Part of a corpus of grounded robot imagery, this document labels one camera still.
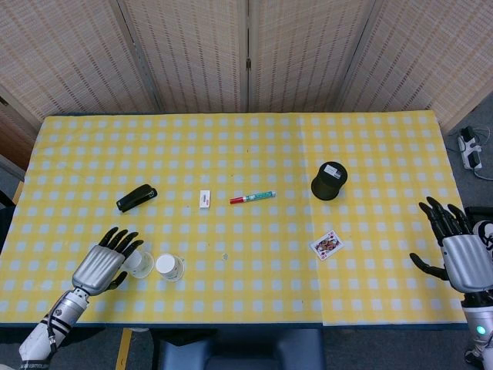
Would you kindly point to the queen of diamonds playing card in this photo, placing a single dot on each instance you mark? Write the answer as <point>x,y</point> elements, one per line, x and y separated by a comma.
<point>326,245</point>

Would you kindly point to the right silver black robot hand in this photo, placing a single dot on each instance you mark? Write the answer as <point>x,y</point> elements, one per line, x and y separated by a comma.
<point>468,262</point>

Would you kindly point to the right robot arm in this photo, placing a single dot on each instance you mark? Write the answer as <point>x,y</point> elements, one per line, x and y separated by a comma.
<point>479,318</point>

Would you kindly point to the black mesh pen holder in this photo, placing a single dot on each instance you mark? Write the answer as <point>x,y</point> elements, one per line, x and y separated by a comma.
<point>327,186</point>

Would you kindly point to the yellow white checkered tablecloth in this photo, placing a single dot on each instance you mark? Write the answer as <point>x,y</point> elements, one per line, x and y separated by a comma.
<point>385,173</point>
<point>239,293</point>

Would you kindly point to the red-capped teal white marker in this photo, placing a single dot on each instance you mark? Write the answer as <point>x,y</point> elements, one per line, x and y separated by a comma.
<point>254,197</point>

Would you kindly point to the white floral paper cup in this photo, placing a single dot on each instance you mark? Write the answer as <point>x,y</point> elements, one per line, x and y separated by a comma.
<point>168,266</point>
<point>144,266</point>

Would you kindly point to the woven folding screen panel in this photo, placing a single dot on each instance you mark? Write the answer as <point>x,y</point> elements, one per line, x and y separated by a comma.
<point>58,58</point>
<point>192,54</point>
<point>431,58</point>
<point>304,54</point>

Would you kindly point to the white power strip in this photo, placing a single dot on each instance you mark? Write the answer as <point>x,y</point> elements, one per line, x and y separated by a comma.
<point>471,152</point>

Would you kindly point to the white eraser with pink label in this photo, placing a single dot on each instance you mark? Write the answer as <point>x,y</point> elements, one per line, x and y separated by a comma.
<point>205,199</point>

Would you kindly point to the black stapler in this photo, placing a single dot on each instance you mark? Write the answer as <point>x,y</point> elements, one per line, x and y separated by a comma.
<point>135,198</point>

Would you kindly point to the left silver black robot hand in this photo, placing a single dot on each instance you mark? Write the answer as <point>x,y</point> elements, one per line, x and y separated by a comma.
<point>98,268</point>

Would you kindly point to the metal screen hinge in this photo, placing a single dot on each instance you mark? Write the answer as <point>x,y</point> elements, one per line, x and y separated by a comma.
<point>249,64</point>

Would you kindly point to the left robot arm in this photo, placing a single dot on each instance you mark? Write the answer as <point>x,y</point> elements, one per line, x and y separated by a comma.
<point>58,314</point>

